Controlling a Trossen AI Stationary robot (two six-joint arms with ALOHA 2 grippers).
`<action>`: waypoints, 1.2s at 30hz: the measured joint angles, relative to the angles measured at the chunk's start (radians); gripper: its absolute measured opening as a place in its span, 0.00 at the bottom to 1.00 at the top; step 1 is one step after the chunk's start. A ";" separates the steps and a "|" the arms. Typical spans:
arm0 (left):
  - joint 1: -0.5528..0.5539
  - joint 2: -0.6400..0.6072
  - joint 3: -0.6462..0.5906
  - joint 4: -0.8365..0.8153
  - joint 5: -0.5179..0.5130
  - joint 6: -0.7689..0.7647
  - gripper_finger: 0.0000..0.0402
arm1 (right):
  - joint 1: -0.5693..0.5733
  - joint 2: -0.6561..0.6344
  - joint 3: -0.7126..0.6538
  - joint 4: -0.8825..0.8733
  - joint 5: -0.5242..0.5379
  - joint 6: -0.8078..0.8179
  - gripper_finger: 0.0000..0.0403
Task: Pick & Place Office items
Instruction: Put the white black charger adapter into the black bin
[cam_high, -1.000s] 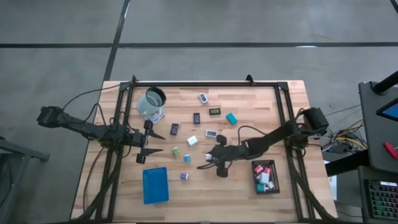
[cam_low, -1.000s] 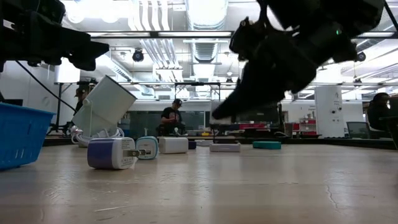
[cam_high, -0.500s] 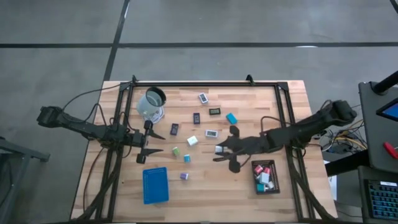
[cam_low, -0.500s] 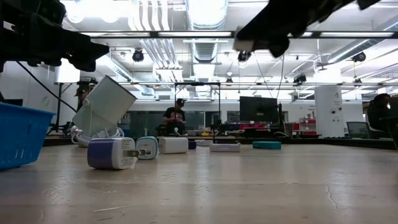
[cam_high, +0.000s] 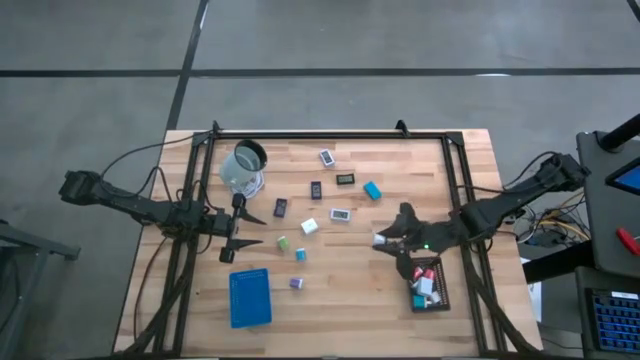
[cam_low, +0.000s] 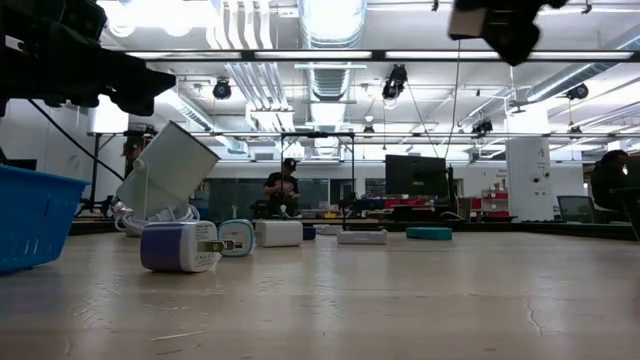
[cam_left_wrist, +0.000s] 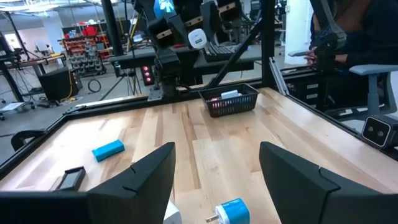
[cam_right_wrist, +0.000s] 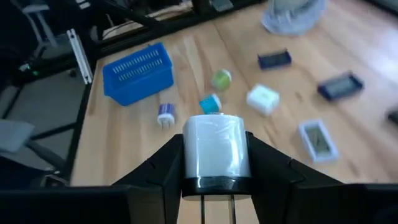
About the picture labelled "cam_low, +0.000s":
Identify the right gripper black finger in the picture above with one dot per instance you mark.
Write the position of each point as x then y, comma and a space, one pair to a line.
475, 4
512, 35

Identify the teal rectangular box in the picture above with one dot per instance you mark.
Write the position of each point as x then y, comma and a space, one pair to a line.
429, 233

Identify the black aluminium table frame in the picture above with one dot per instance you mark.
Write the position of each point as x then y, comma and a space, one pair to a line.
500, 228

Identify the dark blue LCD meter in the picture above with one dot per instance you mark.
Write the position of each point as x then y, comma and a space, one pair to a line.
309, 233

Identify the red parts bin rack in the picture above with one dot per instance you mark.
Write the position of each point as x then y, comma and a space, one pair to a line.
495, 202

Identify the white square pillar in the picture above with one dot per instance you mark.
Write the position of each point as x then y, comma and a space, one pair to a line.
530, 170

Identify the person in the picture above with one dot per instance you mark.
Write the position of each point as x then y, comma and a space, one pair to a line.
282, 189
610, 177

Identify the black overhead beam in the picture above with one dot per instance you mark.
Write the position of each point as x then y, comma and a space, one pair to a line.
377, 55

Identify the purple USB wall charger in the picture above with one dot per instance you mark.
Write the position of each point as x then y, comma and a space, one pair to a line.
170, 247

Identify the black ceiling spotlight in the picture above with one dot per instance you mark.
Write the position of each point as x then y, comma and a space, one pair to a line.
221, 89
482, 126
397, 82
577, 91

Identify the black monitor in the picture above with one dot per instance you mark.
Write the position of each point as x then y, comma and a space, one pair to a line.
415, 176

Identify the black metal frame stand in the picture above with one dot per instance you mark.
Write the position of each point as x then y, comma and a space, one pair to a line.
317, 134

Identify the large white charger block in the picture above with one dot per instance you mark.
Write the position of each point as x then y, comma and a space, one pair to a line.
277, 233

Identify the blue plastic basket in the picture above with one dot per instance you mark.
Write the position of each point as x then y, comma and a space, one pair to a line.
35, 220

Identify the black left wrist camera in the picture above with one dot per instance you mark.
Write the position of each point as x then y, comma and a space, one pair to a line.
50, 20

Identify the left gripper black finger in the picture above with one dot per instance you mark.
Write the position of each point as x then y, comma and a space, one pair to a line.
115, 75
137, 105

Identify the blue USB wall charger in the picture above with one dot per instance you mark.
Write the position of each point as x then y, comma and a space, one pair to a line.
237, 237

